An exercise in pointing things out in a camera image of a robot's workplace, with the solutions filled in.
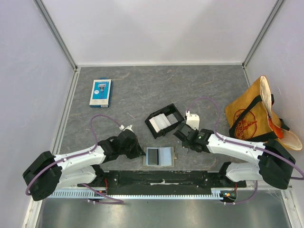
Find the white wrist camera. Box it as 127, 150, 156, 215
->
185, 111, 200, 130
119, 125, 133, 132

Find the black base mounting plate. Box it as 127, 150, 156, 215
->
89, 171, 247, 196

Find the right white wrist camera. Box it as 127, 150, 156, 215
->
185, 111, 200, 130

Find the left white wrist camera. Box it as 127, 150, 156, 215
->
119, 125, 133, 132

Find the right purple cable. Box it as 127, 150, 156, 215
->
186, 96, 304, 205

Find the grey card holder wallet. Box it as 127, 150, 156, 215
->
143, 147, 175, 167

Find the black plastic card box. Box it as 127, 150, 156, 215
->
145, 104, 185, 139

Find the yellow tote bag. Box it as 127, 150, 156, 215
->
225, 76, 303, 151

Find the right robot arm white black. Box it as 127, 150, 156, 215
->
174, 123, 295, 190

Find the grey slotted cable duct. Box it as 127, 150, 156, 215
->
48, 189, 227, 200

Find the white card stack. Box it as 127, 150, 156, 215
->
149, 114, 178, 133

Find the blue razor package box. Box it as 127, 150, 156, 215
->
89, 79, 113, 108

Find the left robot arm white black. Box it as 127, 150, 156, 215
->
22, 129, 145, 201

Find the dark grey credit card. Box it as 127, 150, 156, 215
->
146, 148, 159, 165

